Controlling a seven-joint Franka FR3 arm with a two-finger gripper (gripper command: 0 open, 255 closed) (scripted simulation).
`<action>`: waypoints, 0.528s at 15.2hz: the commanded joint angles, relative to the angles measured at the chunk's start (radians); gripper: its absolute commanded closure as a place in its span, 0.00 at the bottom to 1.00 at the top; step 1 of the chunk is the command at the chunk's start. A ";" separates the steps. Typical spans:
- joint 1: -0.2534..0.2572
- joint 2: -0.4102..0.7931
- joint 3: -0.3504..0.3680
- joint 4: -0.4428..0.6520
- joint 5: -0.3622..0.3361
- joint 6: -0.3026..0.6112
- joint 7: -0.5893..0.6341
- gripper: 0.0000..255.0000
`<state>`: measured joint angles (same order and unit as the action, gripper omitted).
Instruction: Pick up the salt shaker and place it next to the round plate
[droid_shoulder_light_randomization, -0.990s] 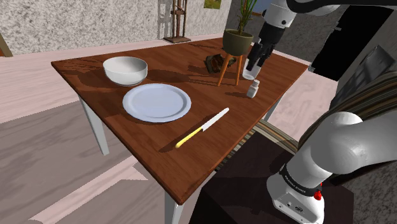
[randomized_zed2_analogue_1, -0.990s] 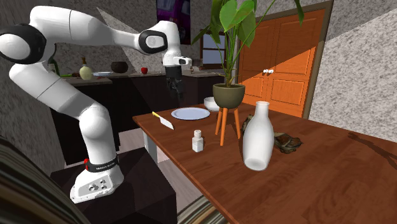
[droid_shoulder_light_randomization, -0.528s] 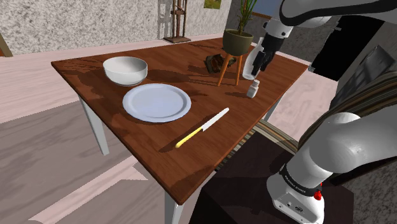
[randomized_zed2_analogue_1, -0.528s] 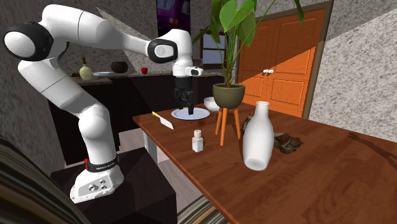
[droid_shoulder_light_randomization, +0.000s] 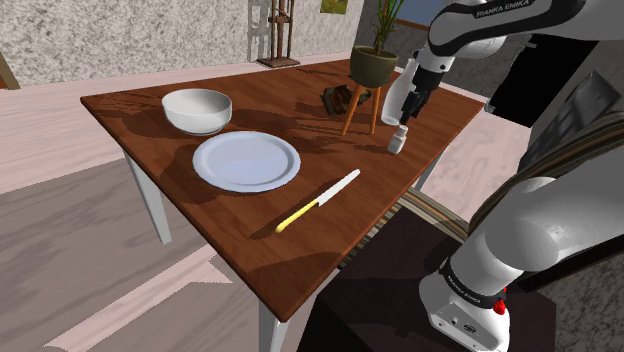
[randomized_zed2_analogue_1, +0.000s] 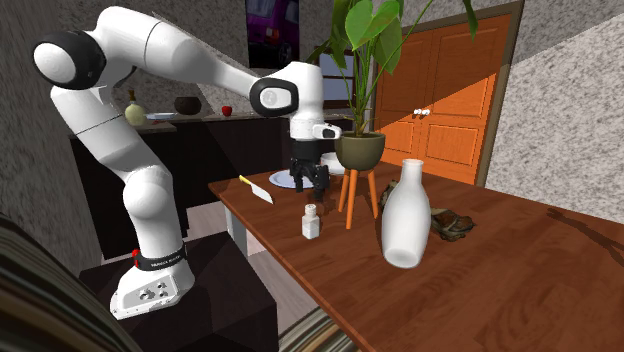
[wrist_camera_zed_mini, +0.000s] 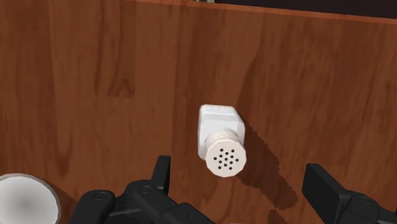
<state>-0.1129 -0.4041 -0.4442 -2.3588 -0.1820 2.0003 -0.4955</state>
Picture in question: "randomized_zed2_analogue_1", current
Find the large white vase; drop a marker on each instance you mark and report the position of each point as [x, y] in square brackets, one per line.
[406, 219]

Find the purple wall picture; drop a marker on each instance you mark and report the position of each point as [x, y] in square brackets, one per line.
[270, 34]

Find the dark robot stand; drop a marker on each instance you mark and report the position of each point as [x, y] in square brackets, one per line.
[229, 297]

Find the dark-framed window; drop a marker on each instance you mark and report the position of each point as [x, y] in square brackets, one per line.
[334, 85]

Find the small white bottle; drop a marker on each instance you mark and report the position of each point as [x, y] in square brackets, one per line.
[310, 226]

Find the potted plant on orange legs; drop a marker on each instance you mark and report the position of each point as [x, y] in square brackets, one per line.
[360, 150]

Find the brown wooden table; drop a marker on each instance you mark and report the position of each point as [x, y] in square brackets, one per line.
[487, 282]

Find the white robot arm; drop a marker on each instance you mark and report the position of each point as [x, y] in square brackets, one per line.
[146, 48]

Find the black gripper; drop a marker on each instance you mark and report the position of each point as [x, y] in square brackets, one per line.
[305, 150]

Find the brown striped sofa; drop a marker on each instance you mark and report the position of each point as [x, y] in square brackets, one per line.
[44, 302]

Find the brown-green lumpy figure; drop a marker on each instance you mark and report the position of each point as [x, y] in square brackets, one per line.
[452, 225]

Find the brown striped rug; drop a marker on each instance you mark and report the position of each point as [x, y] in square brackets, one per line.
[317, 336]

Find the orange double door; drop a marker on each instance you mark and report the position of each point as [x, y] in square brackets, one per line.
[453, 88]

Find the white plate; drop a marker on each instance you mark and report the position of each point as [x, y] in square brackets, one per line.
[282, 179]

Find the dark sideboard with kitchenware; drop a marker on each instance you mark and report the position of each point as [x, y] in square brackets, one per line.
[214, 156]

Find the white bowl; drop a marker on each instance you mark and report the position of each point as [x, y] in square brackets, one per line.
[332, 164]

